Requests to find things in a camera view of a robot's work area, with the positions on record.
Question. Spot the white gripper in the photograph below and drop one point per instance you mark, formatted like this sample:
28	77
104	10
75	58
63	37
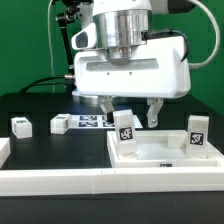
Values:
155	71

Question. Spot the white square tabletop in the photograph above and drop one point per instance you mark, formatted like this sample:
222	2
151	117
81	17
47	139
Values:
166	148

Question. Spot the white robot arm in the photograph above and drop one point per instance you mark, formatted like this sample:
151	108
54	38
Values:
113	51

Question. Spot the white marker tag sheet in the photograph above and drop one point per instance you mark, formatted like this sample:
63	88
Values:
90	122

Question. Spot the white U-shaped obstacle fence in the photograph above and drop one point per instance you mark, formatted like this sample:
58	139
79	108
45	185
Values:
103	181

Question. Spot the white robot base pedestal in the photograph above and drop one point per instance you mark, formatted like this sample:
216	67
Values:
93	100

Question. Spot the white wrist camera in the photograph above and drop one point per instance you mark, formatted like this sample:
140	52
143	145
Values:
85	39

